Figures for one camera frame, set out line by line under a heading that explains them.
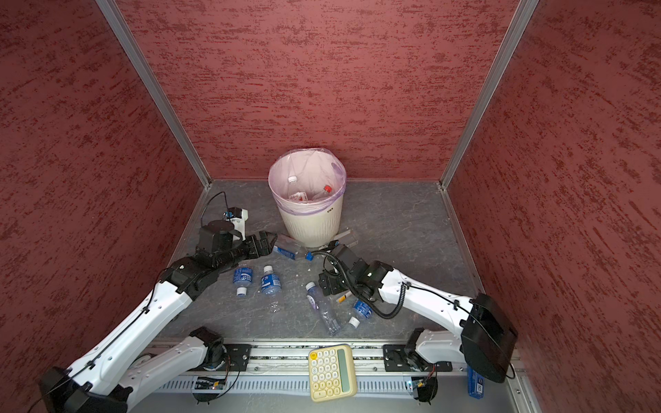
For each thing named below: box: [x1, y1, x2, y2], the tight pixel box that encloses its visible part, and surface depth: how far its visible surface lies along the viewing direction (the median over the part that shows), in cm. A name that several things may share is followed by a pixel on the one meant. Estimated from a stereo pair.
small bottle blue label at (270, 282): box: [260, 265, 283, 296], surface depth 85 cm
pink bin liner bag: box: [268, 147, 347, 216], surface depth 93 cm
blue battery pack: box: [466, 365, 485, 400], surface depth 69 cm
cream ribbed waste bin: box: [277, 197, 344, 248], surface depth 87 cm
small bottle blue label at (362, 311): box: [348, 298, 374, 329], surface depth 80 cm
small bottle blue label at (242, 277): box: [232, 265, 254, 297], surface depth 87 cm
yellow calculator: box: [308, 343, 357, 403], surface depth 71 cm
